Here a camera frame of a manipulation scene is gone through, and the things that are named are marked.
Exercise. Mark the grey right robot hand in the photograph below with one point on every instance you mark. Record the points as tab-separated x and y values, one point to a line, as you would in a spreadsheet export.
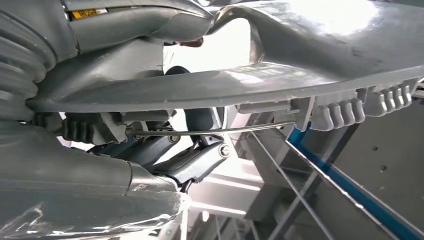
66	185

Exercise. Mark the large blue metal shelf rack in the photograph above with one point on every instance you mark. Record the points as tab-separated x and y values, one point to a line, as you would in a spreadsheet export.
357	192

